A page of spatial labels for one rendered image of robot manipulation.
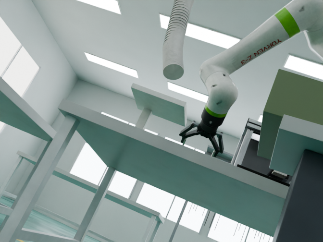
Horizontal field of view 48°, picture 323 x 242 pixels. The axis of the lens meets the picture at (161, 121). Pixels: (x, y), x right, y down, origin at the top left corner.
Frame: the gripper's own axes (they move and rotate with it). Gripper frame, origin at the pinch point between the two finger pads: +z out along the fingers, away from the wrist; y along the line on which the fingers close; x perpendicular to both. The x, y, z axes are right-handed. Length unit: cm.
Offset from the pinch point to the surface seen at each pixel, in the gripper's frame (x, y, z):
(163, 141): 13.4, 14.1, -11.2
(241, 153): -18.4, -20.5, 6.8
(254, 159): -29.8, -29.9, 17.2
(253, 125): -33.3, -21.1, -1.0
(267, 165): -29.1, -37.0, 16.7
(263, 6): -315, -11, 45
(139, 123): -63, 42, 57
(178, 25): -154, 51, 25
